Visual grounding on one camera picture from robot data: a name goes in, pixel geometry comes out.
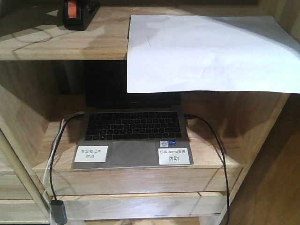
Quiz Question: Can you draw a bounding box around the white paper sheet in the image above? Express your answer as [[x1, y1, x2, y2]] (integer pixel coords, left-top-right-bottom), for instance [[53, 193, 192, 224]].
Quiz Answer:
[[127, 15, 300, 93]]

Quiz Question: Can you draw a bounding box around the silver open laptop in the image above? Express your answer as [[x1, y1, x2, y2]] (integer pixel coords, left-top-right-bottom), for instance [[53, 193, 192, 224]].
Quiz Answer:
[[72, 60, 194, 170]]

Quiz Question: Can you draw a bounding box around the white label sticker right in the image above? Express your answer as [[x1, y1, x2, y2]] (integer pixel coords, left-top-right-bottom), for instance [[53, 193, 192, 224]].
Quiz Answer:
[[158, 148, 191, 165]]

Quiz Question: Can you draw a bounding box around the white label sticker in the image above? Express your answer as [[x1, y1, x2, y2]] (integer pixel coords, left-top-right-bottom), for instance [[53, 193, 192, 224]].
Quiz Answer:
[[158, 148, 191, 165], [74, 146, 108, 163]]

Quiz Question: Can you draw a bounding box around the white label sticker left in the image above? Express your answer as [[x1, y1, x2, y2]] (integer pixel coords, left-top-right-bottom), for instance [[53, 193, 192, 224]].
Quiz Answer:
[[74, 146, 108, 163]]

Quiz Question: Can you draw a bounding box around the wooden shelf unit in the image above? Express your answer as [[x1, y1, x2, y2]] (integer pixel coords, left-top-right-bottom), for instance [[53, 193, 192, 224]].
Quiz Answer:
[[0, 0, 300, 225]]

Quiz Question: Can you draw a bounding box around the grey adapter dongle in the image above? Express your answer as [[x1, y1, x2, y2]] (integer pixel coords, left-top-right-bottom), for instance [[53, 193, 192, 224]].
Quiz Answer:
[[50, 200, 68, 225]]

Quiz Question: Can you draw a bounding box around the black cable right of laptop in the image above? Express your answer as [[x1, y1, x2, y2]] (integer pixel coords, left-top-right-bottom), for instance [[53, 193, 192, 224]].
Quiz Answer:
[[184, 113, 231, 225]]

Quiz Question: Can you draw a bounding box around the black cable of laptop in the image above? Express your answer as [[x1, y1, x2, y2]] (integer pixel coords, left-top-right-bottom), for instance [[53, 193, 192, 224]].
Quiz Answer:
[[49, 113, 84, 201], [184, 113, 231, 225]]

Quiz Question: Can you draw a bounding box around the black cable left of laptop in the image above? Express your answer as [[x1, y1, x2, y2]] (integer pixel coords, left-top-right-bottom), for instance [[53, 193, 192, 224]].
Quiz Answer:
[[49, 113, 84, 201]]

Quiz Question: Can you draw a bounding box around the white cable left of laptop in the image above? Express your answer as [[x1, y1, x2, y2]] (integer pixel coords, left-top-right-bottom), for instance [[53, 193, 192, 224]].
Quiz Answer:
[[43, 118, 66, 224]]

